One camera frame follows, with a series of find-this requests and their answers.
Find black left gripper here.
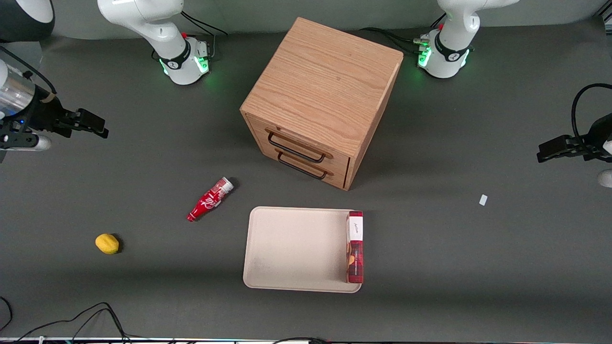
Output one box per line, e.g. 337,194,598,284
536,113,612,164

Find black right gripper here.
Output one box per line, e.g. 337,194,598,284
20,94,109,140

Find red coke bottle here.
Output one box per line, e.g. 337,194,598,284
186,176,235,223

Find beige plastic tray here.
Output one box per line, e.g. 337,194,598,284
242,206,363,293

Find yellow lemon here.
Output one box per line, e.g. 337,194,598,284
95,233,120,255

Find red snack box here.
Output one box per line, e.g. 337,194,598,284
345,210,364,284

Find wooden drawer cabinet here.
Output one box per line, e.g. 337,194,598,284
240,17,404,191

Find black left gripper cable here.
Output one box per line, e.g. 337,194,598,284
571,83,612,145

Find black right base cable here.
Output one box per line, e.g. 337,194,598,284
180,11,229,59

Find black base cable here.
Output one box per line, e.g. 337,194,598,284
180,11,229,59
359,13,448,56

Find long black floor cable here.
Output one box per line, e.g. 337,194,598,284
13,301,132,344

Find short black looped cable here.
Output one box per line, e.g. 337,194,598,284
0,296,13,333

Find black left base cable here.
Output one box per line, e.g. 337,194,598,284
359,13,448,56

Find black metal drawer handle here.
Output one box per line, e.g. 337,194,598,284
267,131,328,164
277,151,331,181

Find black cable at table edge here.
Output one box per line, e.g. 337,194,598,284
272,336,331,344

